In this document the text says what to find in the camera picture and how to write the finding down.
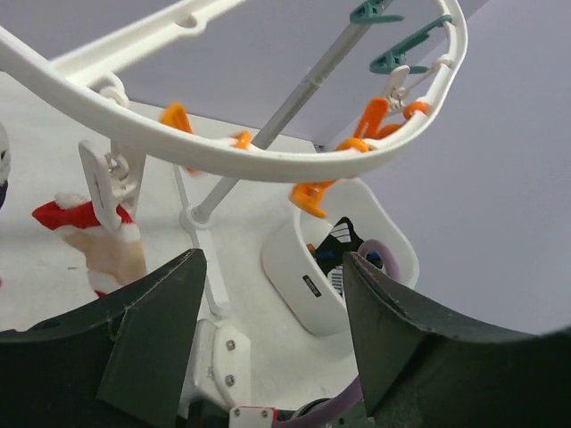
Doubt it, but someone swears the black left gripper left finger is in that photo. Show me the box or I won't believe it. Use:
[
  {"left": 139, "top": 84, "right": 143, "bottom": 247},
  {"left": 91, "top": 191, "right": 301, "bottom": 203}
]
[{"left": 1, "top": 249, "right": 207, "bottom": 427}]

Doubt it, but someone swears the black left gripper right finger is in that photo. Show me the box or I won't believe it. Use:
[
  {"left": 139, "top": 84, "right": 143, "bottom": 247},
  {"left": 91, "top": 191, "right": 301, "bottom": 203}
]
[{"left": 343, "top": 253, "right": 570, "bottom": 427}]

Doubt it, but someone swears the red santa sock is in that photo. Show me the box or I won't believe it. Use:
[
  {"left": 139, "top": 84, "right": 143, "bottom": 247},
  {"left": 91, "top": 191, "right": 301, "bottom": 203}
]
[{"left": 32, "top": 193, "right": 147, "bottom": 298}]

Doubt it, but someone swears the black blue patterned sock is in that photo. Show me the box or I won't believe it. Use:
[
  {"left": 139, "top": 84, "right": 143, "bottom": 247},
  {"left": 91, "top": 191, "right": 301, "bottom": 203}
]
[{"left": 307, "top": 217, "right": 390, "bottom": 297}]

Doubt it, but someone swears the orange clothespin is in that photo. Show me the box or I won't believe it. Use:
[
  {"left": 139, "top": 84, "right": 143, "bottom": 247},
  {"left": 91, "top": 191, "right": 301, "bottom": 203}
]
[
  {"left": 289, "top": 180, "right": 335, "bottom": 218},
  {"left": 160, "top": 102, "right": 194, "bottom": 134}
]

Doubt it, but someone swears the white round sock hanger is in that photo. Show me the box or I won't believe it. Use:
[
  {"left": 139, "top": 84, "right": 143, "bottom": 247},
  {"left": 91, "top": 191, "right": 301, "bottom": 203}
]
[{"left": 1, "top": 1, "right": 468, "bottom": 183}]

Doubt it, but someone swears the white plastic basket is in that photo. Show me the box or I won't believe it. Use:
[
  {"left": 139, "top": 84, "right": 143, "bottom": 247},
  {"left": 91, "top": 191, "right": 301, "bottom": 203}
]
[{"left": 261, "top": 178, "right": 419, "bottom": 336}]

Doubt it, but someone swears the white drying rack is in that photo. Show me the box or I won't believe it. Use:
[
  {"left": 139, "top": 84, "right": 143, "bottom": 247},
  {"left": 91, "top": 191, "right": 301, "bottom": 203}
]
[{"left": 175, "top": 1, "right": 391, "bottom": 318}]

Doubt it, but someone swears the white clothespin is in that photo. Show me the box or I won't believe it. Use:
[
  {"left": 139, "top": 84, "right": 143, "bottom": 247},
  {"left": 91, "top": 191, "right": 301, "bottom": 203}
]
[{"left": 79, "top": 140, "right": 146, "bottom": 233}]

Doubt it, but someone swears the purple sock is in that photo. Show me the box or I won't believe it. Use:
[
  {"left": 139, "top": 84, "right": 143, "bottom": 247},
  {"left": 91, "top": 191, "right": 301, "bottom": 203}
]
[{"left": 0, "top": 180, "right": 9, "bottom": 209}]

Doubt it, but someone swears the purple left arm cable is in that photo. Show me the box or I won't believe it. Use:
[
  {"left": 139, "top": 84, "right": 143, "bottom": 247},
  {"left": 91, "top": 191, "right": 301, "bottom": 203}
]
[{"left": 267, "top": 374, "right": 365, "bottom": 428}]

